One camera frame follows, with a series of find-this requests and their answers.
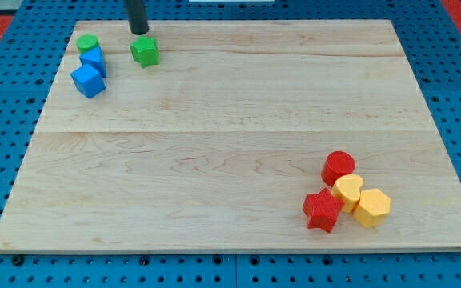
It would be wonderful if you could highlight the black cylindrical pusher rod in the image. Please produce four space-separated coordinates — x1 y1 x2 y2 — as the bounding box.
124 0 149 35

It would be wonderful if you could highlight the wooden board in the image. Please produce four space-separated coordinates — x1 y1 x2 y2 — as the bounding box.
0 20 461 255

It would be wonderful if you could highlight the red cylinder block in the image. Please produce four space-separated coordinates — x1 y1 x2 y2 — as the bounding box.
321 150 355 186

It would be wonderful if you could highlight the blue crescent block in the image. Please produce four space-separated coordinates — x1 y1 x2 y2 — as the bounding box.
79 46 107 78

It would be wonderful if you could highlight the blue cube block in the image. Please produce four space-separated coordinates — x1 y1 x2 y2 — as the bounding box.
70 64 106 98

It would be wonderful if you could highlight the green cylinder block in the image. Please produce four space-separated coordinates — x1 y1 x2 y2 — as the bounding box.
75 34 99 54

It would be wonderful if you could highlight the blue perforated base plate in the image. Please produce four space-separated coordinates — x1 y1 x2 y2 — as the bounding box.
0 1 461 287

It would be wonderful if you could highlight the red star block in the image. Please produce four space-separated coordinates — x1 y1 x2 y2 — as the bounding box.
303 188 344 233

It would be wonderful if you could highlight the yellow hexagon block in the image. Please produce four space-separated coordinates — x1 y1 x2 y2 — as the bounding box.
352 188 391 228

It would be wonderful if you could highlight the yellow heart block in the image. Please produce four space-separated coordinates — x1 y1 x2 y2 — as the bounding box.
331 174 363 213

